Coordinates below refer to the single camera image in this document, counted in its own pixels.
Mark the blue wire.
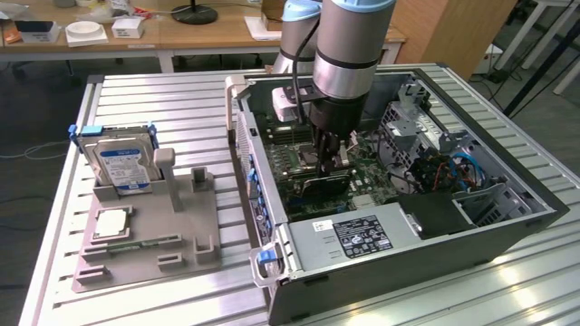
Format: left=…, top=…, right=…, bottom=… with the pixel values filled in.
left=452, top=152, right=489, bottom=191

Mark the black low-profile graphics card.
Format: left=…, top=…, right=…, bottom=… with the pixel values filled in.
left=279, top=173, right=352, bottom=208

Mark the perforated metal drive cage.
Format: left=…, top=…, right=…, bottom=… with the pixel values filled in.
left=379, top=83, right=455, bottom=162

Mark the green RAM stick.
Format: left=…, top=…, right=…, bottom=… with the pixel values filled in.
left=107, top=237, right=167, bottom=253

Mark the black plastic shroud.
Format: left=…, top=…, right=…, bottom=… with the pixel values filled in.
left=397, top=192, right=477, bottom=241

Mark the black wire bundle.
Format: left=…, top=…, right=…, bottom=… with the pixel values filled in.
left=375, top=128, right=437, bottom=196

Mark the white table frame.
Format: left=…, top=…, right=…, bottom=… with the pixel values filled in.
left=493, top=0, right=580, bottom=96

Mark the green motherboard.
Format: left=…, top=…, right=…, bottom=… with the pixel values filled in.
left=256, top=113, right=403, bottom=221

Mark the black lamp base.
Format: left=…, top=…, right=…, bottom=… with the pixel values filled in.
left=171, top=0, right=219, bottom=25

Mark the white electrical box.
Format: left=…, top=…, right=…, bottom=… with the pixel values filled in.
left=483, top=43, right=504, bottom=72

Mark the white round holder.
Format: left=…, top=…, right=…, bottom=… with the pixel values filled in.
left=64, top=21, right=109, bottom=48

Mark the white paper stack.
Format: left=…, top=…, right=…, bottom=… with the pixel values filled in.
left=244, top=15, right=284, bottom=41

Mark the wooden cabinet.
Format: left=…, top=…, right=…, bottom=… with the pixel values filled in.
left=392, top=0, right=519, bottom=82

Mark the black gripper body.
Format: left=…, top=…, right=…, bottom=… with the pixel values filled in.
left=307, top=94, right=369, bottom=137

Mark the small white carton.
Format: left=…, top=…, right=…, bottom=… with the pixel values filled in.
left=111, top=16, right=145, bottom=39

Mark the silver CPU chip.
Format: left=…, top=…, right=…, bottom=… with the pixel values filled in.
left=92, top=209, right=131, bottom=238

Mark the metal socket cover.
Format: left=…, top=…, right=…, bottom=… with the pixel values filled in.
left=337, top=139, right=355, bottom=168

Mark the grey plastic parts rack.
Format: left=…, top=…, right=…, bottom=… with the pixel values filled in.
left=72, top=147, right=223, bottom=295

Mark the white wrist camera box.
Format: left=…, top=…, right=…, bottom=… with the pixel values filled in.
left=271, top=86, right=313, bottom=122

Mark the grey power supply unit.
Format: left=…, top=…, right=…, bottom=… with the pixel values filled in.
left=284, top=202, right=427, bottom=274

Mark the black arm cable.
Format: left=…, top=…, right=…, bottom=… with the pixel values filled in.
left=291, top=18, right=324, bottom=126

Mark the red wire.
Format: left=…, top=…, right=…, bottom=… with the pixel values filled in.
left=432, top=159, right=455, bottom=191

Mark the black open PC case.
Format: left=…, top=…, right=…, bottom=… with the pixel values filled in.
left=225, top=66, right=571, bottom=326

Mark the orange packet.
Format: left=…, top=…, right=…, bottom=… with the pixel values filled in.
left=1, top=26, right=23, bottom=45

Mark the wooden desk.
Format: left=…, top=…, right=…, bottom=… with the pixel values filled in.
left=0, top=0, right=407, bottom=64

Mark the white box with dark lid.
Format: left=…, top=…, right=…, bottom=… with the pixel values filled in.
left=15, top=20, right=61, bottom=44

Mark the hard disk in blue caddy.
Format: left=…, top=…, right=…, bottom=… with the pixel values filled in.
left=67, top=122, right=160, bottom=197

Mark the black metal stand leg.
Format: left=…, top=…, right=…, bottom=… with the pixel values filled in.
left=503, top=20, right=580, bottom=116

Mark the CPU socket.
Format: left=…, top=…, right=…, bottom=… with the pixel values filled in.
left=293, top=144, right=321, bottom=167

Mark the metal disk bay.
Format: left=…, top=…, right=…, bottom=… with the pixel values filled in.
left=452, top=176, right=548, bottom=228

